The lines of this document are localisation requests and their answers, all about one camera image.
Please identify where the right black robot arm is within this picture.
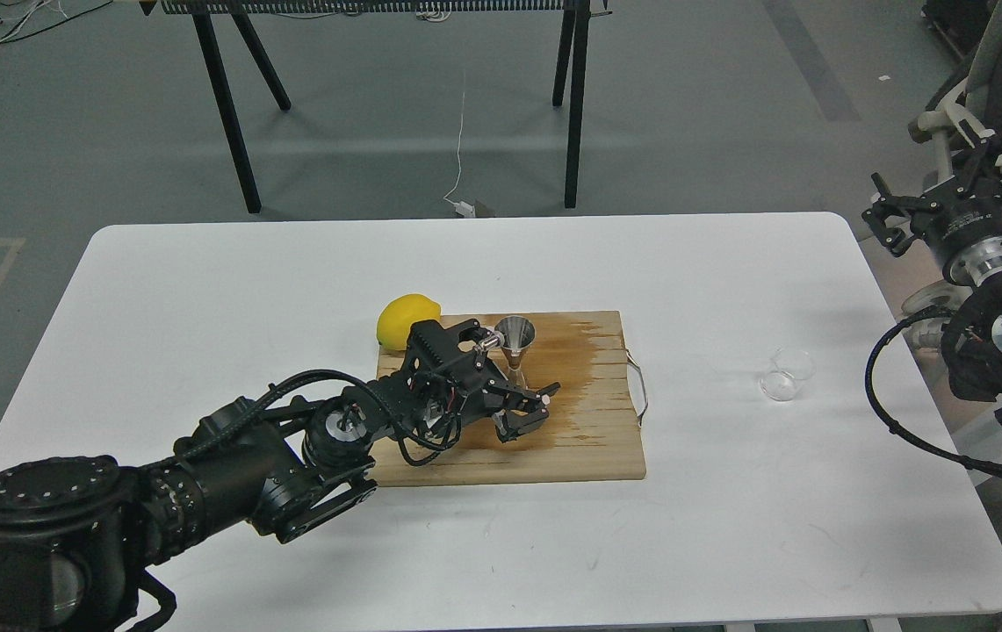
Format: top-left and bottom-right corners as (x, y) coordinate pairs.
(862, 123), (1002, 479)

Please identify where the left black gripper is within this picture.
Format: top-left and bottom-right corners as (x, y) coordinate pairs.
(369, 320), (561, 453)

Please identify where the white cable with plug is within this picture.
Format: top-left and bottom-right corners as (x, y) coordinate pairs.
(443, 66), (480, 219)

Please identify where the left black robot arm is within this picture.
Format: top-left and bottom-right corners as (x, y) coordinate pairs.
(0, 319), (560, 631)

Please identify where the yellow lemon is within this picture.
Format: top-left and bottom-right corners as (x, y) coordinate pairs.
(376, 293), (442, 351)

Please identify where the wooden cutting board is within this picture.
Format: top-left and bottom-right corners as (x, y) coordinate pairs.
(371, 311), (646, 487)

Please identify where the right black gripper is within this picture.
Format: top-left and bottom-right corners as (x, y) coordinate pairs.
(861, 127), (1002, 287)

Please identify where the steel double jigger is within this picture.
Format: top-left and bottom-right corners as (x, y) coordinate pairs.
(495, 313), (536, 389)

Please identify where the clear glass measuring cup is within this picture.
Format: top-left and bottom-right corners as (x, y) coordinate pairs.
(758, 347), (815, 403)

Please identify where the black metal rack table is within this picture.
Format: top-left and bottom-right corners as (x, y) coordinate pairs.
(139, 1), (610, 215)

